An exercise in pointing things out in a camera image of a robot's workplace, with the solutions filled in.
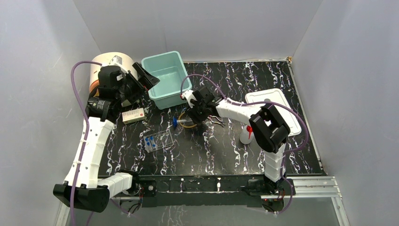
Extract aluminium frame rail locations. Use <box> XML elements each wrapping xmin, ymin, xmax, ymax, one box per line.
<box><xmin>111</xmin><ymin>175</ymin><xmax>342</xmax><ymax>200</ymax></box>

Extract small white red box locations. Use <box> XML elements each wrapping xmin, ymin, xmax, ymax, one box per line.
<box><xmin>122</xmin><ymin>108</ymin><xmax>146</xmax><ymax>124</ymax></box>

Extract wrist white camera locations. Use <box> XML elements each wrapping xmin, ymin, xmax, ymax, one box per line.
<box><xmin>108</xmin><ymin>55</ymin><xmax>128</xmax><ymax>73</ymax></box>
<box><xmin>181</xmin><ymin>90</ymin><xmax>197</xmax><ymax>108</ymax></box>

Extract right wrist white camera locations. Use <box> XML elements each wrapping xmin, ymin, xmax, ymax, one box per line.
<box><xmin>181</xmin><ymin>90</ymin><xmax>197</xmax><ymax>108</ymax></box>

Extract metal tongs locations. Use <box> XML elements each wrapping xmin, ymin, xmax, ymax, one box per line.
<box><xmin>189</xmin><ymin>107</ymin><xmax>226</xmax><ymax>127</ymax></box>

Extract white plastic bin lid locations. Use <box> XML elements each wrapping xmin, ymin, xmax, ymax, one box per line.
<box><xmin>245</xmin><ymin>88</ymin><xmax>303</xmax><ymax>137</ymax></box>

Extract blue capped tube in rack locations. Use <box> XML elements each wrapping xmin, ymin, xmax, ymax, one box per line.
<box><xmin>144</xmin><ymin>137</ymin><xmax>152</xmax><ymax>153</ymax></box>

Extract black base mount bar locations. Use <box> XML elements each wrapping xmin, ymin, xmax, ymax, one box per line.
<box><xmin>132</xmin><ymin>174</ymin><xmax>296</xmax><ymax>210</ymax></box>

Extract clear test tube rack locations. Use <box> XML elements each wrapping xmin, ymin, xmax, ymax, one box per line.
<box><xmin>144</xmin><ymin>129</ymin><xmax>174</xmax><ymax>153</ymax></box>

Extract white squeeze bottle red cap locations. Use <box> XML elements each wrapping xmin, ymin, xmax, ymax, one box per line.
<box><xmin>239</xmin><ymin>125</ymin><xmax>255</xmax><ymax>145</ymax></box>

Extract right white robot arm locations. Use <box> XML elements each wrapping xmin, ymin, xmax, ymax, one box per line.
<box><xmin>181</xmin><ymin>87</ymin><xmax>290</xmax><ymax>195</ymax></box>

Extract tan rubber band loop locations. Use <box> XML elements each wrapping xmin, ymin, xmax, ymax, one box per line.
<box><xmin>177</xmin><ymin>108</ymin><xmax>197</xmax><ymax>129</ymax></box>

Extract white orange yellow cylinder device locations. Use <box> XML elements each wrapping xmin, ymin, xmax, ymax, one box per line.
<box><xmin>89</xmin><ymin>52</ymin><xmax>145</xmax><ymax>106</ymax></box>

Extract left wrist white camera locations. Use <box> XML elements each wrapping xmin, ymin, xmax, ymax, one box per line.
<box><xmin>108</xmin><ymin>55</ymin><xmax>128</xmax><ymax>73</ymax></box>

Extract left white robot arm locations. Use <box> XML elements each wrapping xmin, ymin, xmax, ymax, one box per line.
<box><xmin>53</xmin><ymin>62</ymin><xmax>159</xmax><ymax>213</ymax></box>

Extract teal plastic bin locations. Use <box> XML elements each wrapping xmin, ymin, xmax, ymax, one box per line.
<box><xmin>141</xmin><ymin>51</ymin><xmax>192</xmax><ymax>110</ymax></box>

